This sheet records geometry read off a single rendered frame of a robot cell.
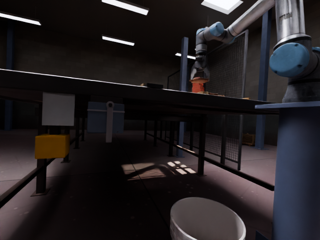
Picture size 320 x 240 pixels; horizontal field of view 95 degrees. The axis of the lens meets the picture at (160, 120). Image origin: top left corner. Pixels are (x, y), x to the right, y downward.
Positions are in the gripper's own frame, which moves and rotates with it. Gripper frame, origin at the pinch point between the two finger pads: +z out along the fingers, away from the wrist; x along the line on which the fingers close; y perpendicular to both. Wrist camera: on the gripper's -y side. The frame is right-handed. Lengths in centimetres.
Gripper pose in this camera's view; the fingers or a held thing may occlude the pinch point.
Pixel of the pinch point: (199, 80)
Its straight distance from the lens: 109.0
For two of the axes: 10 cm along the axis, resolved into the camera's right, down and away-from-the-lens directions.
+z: -0.3, 10.0, 0.2
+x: -9.3, -0.4, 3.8
